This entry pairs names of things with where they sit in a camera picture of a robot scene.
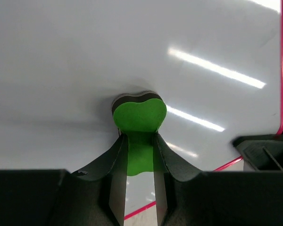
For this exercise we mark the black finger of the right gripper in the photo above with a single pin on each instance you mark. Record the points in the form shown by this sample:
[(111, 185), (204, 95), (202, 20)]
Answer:
[(263, 152)]

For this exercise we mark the pink framed whiteboard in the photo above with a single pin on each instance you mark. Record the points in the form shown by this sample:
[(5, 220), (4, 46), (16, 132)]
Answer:
[(217, 65)]

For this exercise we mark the green bone-shaped eraser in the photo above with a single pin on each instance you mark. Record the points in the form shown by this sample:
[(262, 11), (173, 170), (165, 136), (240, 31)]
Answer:
[(139, 116)]

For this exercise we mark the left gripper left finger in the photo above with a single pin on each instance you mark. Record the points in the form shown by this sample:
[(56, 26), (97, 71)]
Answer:
[(94, 195)]

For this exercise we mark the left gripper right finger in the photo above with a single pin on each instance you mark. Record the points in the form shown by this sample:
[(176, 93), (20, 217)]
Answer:
[(179, 188)]

